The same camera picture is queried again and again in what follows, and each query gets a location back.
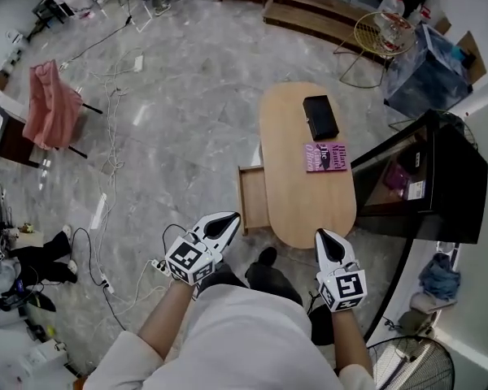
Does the plastic-wrapped box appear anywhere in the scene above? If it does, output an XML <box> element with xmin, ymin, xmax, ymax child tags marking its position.
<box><xmin>384</xmin><ymin>23</ymin><xmax>476</xmax><ymax>120</ymax></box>

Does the blue cloth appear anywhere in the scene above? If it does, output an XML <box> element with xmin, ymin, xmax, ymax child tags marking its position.
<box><xmin>418</xmin><ymin>253</ymin><xmax>462</xmax><ymax>302</ymax></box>

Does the clear water jug red cap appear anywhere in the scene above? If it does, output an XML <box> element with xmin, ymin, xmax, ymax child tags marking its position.
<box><xmin>377</xmin><ymin>0</ymin><xmax>406</xmax><ymax>20</ymax></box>

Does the pink chair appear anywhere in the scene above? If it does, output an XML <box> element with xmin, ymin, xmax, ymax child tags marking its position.
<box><xmin>22</xmin><ymin>58</ymin><xmax>104</xmax><ymax>160</ymax></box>

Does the person's white shirt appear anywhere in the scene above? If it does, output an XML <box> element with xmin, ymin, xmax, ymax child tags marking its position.
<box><xmin>83</xmin><ymin>284</ymin><xmax>377</xmax><ymax>390</ymax></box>

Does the black floor cable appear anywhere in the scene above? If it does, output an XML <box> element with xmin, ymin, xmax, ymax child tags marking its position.
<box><xmin>70</xmin><ymin>227</ymin><xmax>127</xmax><ymax>332</ymax></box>

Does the black glass-door cabinet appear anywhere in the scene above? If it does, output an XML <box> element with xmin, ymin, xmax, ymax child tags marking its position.
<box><xmin>351</xmin><ymin>109</ymin><xmax>488</xmax><ymax>246</ymax></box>

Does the wooden coffee table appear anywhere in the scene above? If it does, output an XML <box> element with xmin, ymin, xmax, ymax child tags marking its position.
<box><xmin>259</xmin><ymin>81</ymin><xmax>358</xmax><ymax>250</ymax></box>

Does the white floor cable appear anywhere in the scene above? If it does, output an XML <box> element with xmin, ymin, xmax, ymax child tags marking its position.
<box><xmin>59</xmin><ymin>46</ymin><xmax>176</xmax><ymax>320</ymax></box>

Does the white appliance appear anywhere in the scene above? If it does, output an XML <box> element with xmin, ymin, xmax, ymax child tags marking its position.
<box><xmin>7</xmin><ymin>339</ymin><xmax>70</xmax><ymax>390</ymax></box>

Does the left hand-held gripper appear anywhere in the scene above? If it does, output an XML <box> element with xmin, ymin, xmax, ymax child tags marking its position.
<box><xmin>164</xmin><ymin>211</ymin><xmax>242</xmax><ymax>287</ymax></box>

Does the black standing fan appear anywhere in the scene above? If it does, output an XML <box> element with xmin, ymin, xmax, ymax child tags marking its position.
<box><xmin>308</xmin><ymin>305</ymin><xmax>456</xmax><ymax>390</ymax></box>

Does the person's right forearm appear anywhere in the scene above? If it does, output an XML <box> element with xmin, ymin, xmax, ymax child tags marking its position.
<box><xmin>331</xmin><ymin>309</ymin><xmax>372</xmax><ymax>376</ymax></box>

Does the yellow wire side table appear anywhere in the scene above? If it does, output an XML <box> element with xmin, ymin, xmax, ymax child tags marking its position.
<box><xmin>333</xmin><ymin>11</ymin><xmax>417</xmax><ymax>89</ymax></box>

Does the shallow wooden tray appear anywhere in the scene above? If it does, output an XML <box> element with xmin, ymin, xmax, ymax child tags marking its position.
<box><xmin>236</xmin><ymin>165</ymin><xmax>271</xmax><ymax>236</ymax></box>

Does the pink book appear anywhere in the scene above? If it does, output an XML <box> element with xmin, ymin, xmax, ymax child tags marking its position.
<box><xmin>303</xmin><ymin>140</ymin><xmax>350</xmax><ymax>174</ymax></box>

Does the wooden step platform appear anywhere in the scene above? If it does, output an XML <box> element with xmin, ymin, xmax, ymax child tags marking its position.
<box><xmin>263</xmin><ymin>0</ymin><xmax>391</xmax><ymax>67</ymax></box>

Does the person's leg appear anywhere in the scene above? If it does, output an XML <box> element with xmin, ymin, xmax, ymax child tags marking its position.
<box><xmin>243</xmin><ymin>246</ymin><xmax>305</xmax><ymax>306</ymax></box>
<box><xmin>195</xmin><ymin>261</ymin><xmax>249</xmax><ymax>298</ymax></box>

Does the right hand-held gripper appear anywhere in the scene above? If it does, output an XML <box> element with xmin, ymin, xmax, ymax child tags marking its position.
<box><xmin>315</xmin><ymin>228</ymin><xmax>369</xmax><ymax>313</ymax></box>

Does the white plastic jug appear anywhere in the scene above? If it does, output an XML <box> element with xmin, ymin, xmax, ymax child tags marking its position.
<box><xmin>406</xmin><ymin>2</ymin><xmax>433</xmax><ymax>27</ymax></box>

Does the clear bottle red label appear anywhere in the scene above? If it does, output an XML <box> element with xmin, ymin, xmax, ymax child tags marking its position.
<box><xmin>373</xmin><ymin>12</ymin><xmax>412</xmax><ymax>52</ymax></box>

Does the person's left leg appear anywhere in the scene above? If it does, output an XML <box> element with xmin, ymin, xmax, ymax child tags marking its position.
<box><xmin>195</xmin><ymin>261</ymin><xmax>249</xmax><ymax>298</ymax></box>

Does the small cardboard sheet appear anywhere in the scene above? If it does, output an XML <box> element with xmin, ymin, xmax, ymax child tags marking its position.
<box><xmin>434</xmin><ymin>15</ymin><xmax>453</xmax><ymax>36</ymax></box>

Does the person's left forearm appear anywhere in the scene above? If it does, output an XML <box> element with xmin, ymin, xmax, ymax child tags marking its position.
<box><xmin>137</xmin><ymin>280</ymin><xmax>197</xmax><ymax>360</ymax></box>

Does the black box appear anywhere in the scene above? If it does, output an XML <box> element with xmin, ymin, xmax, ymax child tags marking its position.
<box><xmin>302</xmin><ymin>94</ymin><xmax>340</xmax><ymax>142</ymax></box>

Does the large cardboard sheet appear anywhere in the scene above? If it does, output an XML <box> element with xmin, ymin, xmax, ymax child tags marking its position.
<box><xmin>455</xmin><ymin>30</ymin><xmax>488</xmax><ymax>85</ymax></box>

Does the person's right leg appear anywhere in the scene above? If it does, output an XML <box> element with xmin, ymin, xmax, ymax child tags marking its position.
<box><xmin>243</xmin><ymin>246</ymin><xmax>305</xmax><ymax>306</ymax></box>

